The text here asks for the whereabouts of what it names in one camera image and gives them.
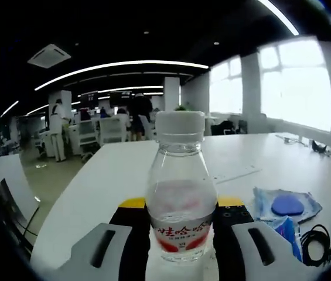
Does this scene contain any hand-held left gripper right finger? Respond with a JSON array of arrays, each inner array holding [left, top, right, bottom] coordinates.
[[213, 196, 295, 281]]

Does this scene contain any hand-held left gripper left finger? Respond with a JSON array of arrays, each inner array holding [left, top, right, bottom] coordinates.
[[55, 197, 152, 281]]

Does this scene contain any blue tissue pack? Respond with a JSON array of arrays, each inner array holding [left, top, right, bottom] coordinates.
[[269, 215, 304, 263]]

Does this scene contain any blue packet with round pad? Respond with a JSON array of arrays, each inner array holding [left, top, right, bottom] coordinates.
[[252, 186, 323, 225]]

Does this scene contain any black cable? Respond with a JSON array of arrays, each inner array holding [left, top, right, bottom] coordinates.
[[299, 224, 331, 268]]

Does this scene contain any clear plastic water bottle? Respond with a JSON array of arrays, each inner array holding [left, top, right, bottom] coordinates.
[[146, 110, 220, 264]]

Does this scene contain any dark object on table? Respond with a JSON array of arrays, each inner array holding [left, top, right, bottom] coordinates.
[[311, 139, 329, 155]]

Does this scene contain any white table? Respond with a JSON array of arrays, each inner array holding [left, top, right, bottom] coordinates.
[[30, 132, 331, 281]]

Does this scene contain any white power strip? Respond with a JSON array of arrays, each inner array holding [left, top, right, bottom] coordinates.
[[211, 167, 263, 184]]

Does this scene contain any white mesh chair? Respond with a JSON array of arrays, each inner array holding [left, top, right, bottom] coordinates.
[[78, 119, 99, 146], [98, 115, 128, 145]]

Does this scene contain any black office chair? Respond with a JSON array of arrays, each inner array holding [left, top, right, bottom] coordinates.
[[211, 119, 248, 136]]

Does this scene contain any white desk panel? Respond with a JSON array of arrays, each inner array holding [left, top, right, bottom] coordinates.
[[0, 153, 40, 235]]

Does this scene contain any long curved ceiling light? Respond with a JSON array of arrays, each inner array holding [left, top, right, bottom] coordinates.
[[34, 60, 210, 91]]

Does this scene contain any ceiling air conditioner vent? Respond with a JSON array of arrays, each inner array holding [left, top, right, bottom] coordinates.
[[27, 43, 73, 69]]

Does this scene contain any tangled thin cable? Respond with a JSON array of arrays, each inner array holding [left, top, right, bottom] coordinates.
[[275, 133, 304, 146]]

